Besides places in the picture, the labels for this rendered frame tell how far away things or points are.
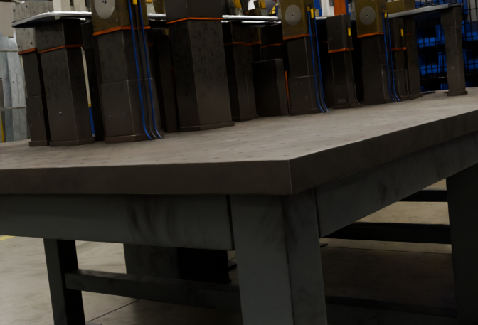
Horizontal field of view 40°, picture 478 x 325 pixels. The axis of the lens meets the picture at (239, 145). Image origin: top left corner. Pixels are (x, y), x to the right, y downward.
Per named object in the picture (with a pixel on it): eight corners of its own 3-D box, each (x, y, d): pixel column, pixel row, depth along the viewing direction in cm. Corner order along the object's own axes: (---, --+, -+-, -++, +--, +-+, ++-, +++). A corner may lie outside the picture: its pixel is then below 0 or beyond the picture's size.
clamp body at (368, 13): (393, 104, 209) (383, -7, 206) (361, 107, 217) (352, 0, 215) (404, 102, 214) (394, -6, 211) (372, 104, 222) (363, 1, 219)
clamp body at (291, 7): (321, 114, 186) (309, -10, 183) (289, 116, 194) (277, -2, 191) (334, 112, 191) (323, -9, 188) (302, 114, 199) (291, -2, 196)
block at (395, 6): (412, 97, 240) (403, -2, 237) (392, 99, 245) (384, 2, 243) (422, 96, 246) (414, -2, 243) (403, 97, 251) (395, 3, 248)
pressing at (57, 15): (54, 13, 139) (52, 6, 139) (3, 28, 154) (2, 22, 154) (388, 20, 239) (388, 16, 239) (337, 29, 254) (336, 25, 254)
